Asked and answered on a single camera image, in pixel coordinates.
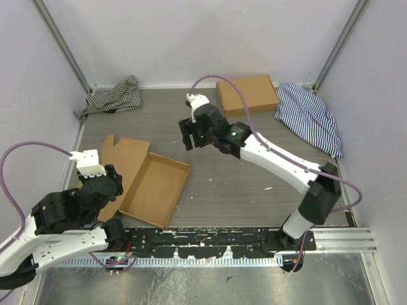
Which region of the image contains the cardboard box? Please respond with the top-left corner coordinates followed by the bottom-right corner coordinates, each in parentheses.
top-left (216, 75), bottom-right (280, 118)
top-left (97, 134), bottom-right (190, 230)

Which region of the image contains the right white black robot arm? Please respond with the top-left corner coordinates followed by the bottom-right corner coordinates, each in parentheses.
top-left (179, 104), bottom-right (341, 251)

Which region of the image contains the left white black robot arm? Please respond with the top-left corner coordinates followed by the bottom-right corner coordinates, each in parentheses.
top-left (1, 165), bottom-right (128, 290)

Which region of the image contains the folded closed cardboard box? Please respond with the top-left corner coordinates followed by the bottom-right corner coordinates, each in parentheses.
top-left (216, 75), bottom-right (280, 118)

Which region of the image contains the grey striped cloth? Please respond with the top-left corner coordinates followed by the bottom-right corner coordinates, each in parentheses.
top-left (73, 76), bottom-right (142, 123)

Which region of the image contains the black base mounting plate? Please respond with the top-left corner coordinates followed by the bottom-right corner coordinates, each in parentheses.
top-left (118, 227), bottom-right (301, 259)

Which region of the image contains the blue white striped cloth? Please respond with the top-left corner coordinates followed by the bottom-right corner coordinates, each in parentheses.
top-left (275, 83), bottom-right (343, 159)

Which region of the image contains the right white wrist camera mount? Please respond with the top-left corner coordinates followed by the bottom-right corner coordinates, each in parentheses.
top-left (186, 93), bottom-right (210, 123)

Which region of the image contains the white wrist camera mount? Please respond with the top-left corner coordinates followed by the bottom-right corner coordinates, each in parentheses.
top-left (69, 149), bottom-right (106, 179)
top-left (186, 93), bottom-right (210, 123)

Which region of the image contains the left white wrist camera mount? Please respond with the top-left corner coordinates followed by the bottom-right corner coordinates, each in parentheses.
top-left (69, 149), bottom-right (106, 179)

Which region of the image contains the slotted grey cable duct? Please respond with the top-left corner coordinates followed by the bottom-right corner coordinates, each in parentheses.
top-left (57, 254), bottom-right (283, 268)

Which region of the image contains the aluminium front rail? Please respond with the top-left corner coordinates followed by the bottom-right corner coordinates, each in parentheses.
top-left (120, 227), bottom-right (378, 255)

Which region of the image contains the left aluminium corner post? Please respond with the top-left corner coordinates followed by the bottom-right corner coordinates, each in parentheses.
top-left (31, 0), bottom-right (92, 94)

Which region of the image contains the aluminium corner post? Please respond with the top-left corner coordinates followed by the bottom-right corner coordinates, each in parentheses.
top-left (31, 0), bottom-right (92, 94)
top-left (312, 0), bottom-right (370, 93)

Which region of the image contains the right aluminium corner post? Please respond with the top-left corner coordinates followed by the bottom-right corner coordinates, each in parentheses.
top-left (312, 0), bottom-right (370, 93)

